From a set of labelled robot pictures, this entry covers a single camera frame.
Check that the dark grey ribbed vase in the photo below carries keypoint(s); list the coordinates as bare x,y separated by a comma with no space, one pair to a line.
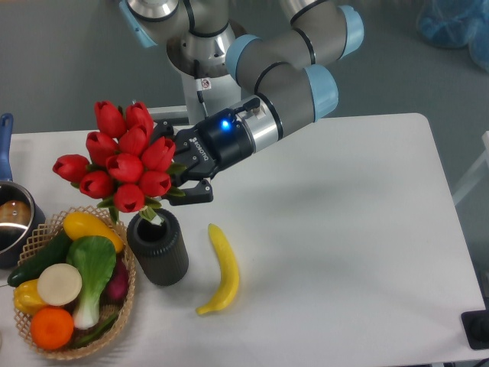
159,249

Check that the green chili pepper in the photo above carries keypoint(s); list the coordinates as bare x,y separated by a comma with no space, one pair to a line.
102,328

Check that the purple red onion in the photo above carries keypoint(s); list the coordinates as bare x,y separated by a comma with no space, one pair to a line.
117,287

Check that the black device at table edge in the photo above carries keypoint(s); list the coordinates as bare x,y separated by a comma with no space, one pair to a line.
475,325

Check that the orange fruit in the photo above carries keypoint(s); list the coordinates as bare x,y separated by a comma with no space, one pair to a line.
51,328

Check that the red tulip bouquet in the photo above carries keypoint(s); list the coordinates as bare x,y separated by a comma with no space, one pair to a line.
125,169

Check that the blue plastic bag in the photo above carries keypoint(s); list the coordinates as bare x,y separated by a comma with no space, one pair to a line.
455,25

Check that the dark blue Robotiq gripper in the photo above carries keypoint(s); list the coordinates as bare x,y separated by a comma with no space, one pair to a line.
210,146

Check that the dark green cucumber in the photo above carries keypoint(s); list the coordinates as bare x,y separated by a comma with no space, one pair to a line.
54,252

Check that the woven wicker basket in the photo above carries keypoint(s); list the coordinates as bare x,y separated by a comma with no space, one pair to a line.
117,312

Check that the blue handled saucepan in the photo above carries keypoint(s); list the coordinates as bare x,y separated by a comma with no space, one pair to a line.
20,215

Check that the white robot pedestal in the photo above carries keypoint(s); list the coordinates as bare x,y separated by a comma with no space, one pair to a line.
198,54

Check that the yellow banana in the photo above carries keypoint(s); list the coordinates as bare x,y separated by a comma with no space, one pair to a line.
229,270

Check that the green bok choy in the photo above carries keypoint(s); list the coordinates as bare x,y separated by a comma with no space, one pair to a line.
94,257

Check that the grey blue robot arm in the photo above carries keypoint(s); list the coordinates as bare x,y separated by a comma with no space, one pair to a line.
242,93

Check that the yellow bell pepper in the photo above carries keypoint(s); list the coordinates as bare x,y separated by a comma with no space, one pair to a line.
27,299

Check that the yellow squash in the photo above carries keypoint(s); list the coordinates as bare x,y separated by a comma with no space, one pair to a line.
79,224

